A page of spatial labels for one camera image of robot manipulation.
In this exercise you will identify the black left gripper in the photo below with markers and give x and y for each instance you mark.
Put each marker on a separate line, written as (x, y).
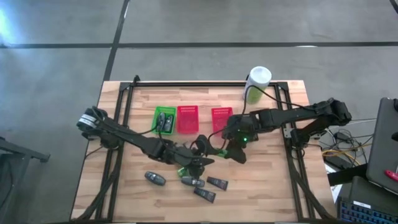
(180, 155)

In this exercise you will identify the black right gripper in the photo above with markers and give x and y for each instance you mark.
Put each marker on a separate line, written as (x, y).
(241, 129)

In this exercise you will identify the green travel bottle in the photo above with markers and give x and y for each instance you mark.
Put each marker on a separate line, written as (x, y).
(181, 171)
(222, 153)

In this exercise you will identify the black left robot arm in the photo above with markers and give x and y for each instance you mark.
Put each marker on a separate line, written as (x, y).
(136, 141)

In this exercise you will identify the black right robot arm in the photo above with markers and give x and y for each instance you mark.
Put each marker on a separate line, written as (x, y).
(295, 115)

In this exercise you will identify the red plastic basket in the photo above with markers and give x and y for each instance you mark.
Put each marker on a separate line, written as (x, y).
(219, 119)
(187, 119)

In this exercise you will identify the green plastic basket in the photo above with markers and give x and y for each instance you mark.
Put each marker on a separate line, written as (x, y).
(154, 124)

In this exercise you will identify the white green wipes canister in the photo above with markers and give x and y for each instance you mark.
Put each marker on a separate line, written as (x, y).
(258, 77)

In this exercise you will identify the black box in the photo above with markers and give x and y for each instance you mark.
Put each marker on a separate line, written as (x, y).
(345, 175)

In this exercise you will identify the keyboard with blue keys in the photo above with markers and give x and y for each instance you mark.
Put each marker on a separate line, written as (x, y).
(357, 214)

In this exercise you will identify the grey laptop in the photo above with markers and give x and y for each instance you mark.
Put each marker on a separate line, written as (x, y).
(382, 140)

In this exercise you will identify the black side stand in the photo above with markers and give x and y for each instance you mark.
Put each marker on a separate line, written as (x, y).
(18, 151)

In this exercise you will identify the black table frame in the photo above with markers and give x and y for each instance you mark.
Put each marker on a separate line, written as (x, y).
(202, 84)

